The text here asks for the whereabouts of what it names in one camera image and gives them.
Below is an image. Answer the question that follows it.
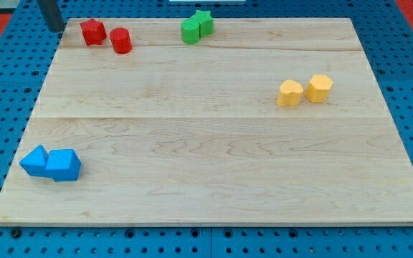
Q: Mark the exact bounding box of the green cylinder block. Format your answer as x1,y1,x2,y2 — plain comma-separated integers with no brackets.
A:
181,18,200,44

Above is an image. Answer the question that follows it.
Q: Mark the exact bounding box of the yellow hexagon block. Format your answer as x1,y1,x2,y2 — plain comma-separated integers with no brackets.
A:
305,75,333,103

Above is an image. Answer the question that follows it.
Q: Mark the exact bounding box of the wooden board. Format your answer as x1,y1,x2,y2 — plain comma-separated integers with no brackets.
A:
0,18,413,227

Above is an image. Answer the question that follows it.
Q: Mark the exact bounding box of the red star block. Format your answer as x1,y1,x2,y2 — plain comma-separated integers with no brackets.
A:
80,18,107,46

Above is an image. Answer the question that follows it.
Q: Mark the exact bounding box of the blue triangle block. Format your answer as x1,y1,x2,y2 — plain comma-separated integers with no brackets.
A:
19,145,49,178

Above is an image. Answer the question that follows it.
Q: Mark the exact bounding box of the yellow heart block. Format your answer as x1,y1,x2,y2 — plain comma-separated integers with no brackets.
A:
277,80,304,107

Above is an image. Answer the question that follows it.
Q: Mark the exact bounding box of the red cylinder block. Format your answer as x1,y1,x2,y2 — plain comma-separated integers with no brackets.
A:
110,27,133,54

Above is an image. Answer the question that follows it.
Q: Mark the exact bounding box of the blue cube block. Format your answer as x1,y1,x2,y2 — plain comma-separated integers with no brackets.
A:
45,149,81,181

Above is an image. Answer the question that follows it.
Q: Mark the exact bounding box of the green star block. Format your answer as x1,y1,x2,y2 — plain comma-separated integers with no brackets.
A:
192,10,214,37

